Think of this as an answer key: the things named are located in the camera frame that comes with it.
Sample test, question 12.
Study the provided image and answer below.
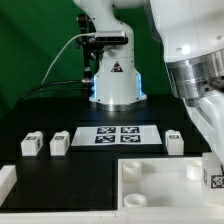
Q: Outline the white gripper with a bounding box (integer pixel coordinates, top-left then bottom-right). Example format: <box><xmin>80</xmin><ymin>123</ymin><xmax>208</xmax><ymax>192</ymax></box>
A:
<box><xmin>185</xmin><ymin>90</ymin><xmax>224</xmax><ymax>164</ymax></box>

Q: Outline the white square tabletop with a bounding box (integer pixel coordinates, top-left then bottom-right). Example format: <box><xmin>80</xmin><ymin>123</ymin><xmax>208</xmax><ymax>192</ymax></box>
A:
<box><xmin>118</xmin><ymin>157</ymin><xmax>220</xmax><ymax>208</ymax></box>

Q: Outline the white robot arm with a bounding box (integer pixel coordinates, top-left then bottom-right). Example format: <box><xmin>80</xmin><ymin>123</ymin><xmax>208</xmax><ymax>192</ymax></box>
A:
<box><xmin>73</xmin><ymin>0</ymin><xmax>224</xmax><ymax>162</ymax></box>

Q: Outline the white sheet with tags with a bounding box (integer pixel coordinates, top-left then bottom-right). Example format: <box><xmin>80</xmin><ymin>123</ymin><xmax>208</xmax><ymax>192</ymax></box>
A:
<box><xmin>72</xmin><ymin>125</ymin><xmax>162</xmax><ymax>146</ymax></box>

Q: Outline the white front obstacle rail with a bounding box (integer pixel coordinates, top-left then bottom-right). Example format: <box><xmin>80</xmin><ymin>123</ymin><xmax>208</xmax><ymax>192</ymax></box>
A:
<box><xmin>0</xmin><ymin>207</ymin><xmax>224</xmax><ymax>224</ymax></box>

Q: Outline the white obstacle rail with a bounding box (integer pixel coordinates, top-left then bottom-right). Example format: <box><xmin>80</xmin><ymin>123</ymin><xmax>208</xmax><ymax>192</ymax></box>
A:
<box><xmin>0</xmin><ymin>165</ymin><xmax>17</xmax><ymax>207</ymax></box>
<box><xmin>0</xmin><ymin>207</ymin><xmax>224</xmax><ymax>224</ymax></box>

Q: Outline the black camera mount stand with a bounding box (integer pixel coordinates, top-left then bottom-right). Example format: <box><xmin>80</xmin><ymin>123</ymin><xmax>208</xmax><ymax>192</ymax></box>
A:
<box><xmin>76</xmin><ymin>14</ymin><xmax>96</xmax><ymax>85</ymax></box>

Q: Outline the white cable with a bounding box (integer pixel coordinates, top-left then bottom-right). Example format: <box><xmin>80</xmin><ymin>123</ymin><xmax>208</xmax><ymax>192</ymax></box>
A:
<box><xmin>41</xmin><ymin>32</ymin><xmax>98</xmax><ymax>86</ymax></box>

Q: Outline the black cable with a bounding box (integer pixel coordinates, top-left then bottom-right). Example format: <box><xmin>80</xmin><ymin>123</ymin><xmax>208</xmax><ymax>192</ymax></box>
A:
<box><xmin>14</xmin><ymin>79</ymin><xmax>93</xmax><ymax>107</ymax></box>

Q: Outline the white left obstacle rail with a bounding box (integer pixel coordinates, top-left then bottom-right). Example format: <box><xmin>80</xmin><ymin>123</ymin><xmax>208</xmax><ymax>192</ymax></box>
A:
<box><xmin>0</xmin><ymin>165</ymin><xmax>17</xmax><ymax>207</ymax></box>

